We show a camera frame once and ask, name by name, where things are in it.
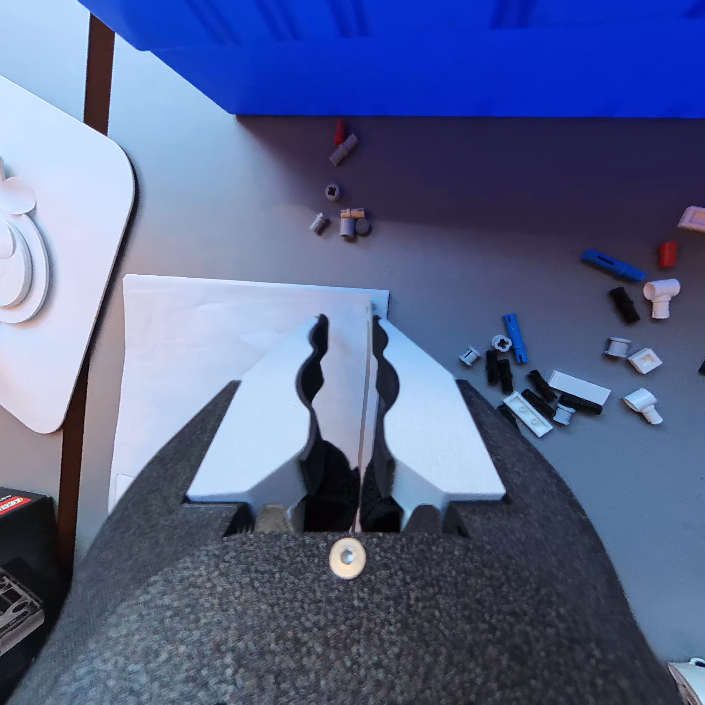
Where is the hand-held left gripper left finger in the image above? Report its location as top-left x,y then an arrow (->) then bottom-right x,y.
186,314 -> 331,533

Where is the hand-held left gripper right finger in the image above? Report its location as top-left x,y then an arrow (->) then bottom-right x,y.
370,315 -> 507,533

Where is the pile of mixed small lego pieces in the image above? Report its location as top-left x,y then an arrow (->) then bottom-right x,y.
459,205 -> 705,440

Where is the black lego box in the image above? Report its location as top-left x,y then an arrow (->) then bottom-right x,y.
0,487 -> 60,686

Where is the cluster of small grey lego bushes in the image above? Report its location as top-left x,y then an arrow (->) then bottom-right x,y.
310,118 -> 373,240

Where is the white paper sheet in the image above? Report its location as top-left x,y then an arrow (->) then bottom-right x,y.
108,274 -> 391,516

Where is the blue plastic bin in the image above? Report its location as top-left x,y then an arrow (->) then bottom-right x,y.
77,0 -> 705,119

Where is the white rounded base plate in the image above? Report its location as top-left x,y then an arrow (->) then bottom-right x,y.
0,74 -> 137,435

